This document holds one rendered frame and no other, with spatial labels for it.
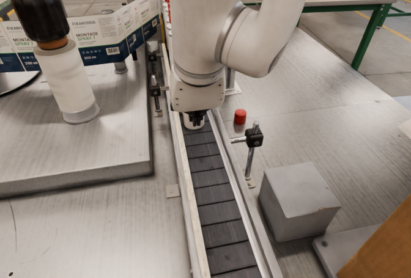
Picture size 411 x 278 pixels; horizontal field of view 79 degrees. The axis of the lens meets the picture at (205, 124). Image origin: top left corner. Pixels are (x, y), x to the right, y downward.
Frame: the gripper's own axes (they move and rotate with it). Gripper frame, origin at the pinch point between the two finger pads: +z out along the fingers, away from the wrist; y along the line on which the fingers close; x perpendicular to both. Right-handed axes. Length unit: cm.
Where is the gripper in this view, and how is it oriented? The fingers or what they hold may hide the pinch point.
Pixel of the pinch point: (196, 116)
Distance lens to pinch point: 55.1
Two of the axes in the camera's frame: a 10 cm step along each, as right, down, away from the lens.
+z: -0.7, 4.9, 8.7
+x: 1.9, 8.6, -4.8
